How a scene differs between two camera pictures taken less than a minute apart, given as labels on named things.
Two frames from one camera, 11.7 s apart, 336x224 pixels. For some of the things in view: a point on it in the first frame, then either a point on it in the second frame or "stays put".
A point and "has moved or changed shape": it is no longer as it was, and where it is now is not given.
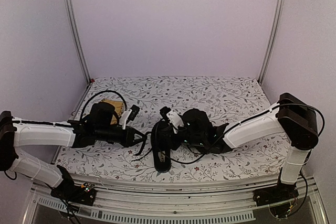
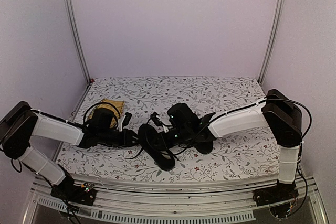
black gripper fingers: (142, 148) to (167, 147)
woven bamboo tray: (118, 106) stays put
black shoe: (163, 143) has moved or changed shape
